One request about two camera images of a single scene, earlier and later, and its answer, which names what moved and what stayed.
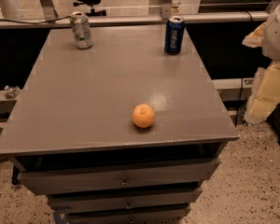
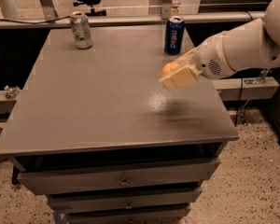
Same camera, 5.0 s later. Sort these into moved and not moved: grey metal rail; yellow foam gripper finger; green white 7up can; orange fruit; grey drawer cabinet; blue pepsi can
Moved: orange fruit; yellow foam gripper finger
Not moved: grey drawer cabinet; green white 7up can; grey metal rail; blue pepsi can
